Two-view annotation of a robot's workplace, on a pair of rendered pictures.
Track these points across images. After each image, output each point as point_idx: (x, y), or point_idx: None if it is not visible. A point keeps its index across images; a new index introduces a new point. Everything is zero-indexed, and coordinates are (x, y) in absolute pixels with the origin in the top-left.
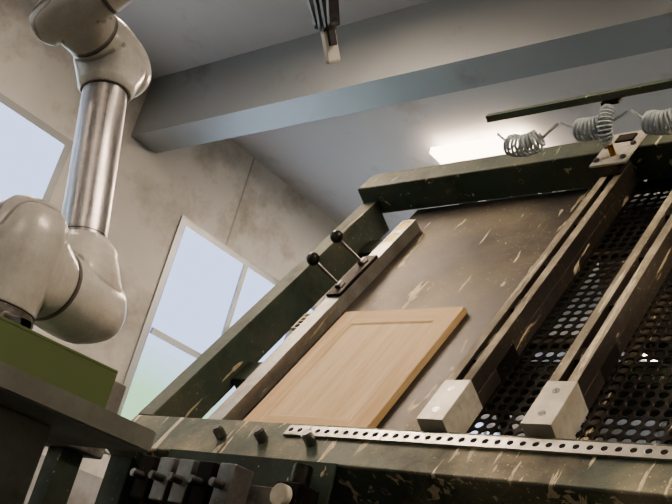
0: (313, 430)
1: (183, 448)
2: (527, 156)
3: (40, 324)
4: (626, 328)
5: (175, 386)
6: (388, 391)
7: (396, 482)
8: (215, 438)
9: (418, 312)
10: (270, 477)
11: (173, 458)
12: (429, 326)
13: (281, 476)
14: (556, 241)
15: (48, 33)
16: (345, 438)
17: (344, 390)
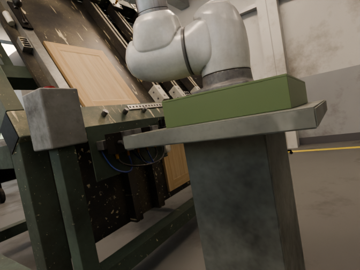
0: (138, 106)
1: (92, 125)
2: None
3: (186, 76)
4: None
5: (5, 87)
6: (126, 87)
7: None
8: (100, 116)
9: (87, 50)
10: (143, 126)
11: (130, 129)
12: (101, 58)
13: (146, 125)
14: (113, 30)
15: None
16: (151, 107)
17: (109, 87)
